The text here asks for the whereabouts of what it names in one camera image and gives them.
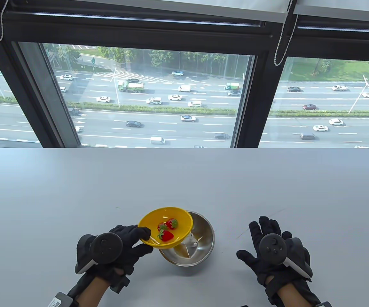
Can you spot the person's left hand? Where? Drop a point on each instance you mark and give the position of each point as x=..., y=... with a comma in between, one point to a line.
x=130, y=233

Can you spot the person's right hand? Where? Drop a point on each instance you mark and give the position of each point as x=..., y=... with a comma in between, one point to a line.
x=267, y=225

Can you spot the red strawberry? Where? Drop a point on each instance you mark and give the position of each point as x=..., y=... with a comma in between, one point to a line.
x=167, y=236
x=161, y=227
x=172, y=223

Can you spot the yellow plastic bowl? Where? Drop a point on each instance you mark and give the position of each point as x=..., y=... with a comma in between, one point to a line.
x=165, y=215

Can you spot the stainless steel mixing bowl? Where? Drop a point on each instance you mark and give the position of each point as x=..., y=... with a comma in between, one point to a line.
x=203, y=238

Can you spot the person's right forearm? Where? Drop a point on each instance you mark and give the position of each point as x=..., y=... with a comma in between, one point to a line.
x=291, y=295

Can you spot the person's left forearm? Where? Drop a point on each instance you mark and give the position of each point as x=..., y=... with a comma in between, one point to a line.
x=88, y=294

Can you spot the black right hand controller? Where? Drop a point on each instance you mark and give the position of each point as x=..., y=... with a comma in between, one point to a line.
x=274, y=247

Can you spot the black hand controller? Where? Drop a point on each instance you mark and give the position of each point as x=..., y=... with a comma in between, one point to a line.
x=274, y=247
x=106, y=247

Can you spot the black left hand controller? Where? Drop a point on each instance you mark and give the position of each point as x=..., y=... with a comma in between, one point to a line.
x=106, y=247

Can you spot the white roller blind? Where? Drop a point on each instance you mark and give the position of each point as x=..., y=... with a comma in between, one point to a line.
x=235, y=8
x=341, y=8

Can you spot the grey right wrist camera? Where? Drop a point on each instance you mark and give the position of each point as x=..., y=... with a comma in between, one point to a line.
x=324, y=304

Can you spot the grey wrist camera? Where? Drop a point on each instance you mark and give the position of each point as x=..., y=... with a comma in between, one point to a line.
x=59, y=300
x=324, y=304

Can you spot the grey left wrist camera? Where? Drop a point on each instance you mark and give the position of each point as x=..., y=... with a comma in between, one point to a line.
x=59, y=300

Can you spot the black window frame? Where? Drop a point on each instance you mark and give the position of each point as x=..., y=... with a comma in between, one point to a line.
x=258, y=96

